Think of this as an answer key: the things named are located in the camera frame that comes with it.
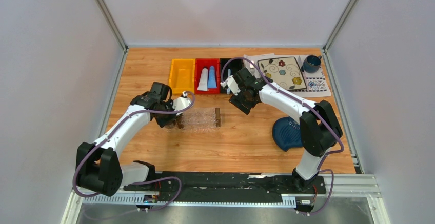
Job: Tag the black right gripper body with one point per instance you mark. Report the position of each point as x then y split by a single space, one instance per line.
242 102

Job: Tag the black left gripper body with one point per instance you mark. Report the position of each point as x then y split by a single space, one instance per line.
164 120

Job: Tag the clear textured toiletry holder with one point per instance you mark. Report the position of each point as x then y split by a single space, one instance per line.
202 118

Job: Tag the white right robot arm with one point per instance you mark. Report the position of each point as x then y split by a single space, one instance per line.
320 130

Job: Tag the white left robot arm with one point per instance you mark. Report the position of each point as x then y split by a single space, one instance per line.
98 168

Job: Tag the blue toothpaste tube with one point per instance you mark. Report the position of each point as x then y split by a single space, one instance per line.
211 84

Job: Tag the clear textured glass tray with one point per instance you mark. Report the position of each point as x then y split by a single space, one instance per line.
200 129

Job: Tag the white toothpaste tube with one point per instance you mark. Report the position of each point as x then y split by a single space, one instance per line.
203 80

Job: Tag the black plastic bin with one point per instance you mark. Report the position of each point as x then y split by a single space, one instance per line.
232 68

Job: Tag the yellow plastic bin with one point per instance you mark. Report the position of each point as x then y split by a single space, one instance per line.
182 75

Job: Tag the floral square ceramic plate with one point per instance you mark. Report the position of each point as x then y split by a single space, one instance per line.
285 71

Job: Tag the red plastic bin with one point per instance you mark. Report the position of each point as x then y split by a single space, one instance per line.
207 63

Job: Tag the blue shell shaped dish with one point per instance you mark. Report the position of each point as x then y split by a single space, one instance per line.
286 134

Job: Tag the blue ceramic mug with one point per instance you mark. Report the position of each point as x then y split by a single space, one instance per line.
312 63

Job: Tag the white patterned placemat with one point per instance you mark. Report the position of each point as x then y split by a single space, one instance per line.
317 85

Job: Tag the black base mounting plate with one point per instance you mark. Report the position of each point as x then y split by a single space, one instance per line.
219 187

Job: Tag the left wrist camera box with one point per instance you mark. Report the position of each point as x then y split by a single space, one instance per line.
182 103

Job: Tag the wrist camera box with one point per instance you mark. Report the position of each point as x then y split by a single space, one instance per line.
182 103
234 86

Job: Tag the pink handled fork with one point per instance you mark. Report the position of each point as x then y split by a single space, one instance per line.
252 68

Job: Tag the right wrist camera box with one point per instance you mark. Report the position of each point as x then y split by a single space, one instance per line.
234 86

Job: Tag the pink handled knife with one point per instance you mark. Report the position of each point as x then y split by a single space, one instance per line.
300 62

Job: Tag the grey left frame post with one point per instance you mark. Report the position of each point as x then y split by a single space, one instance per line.
112 24

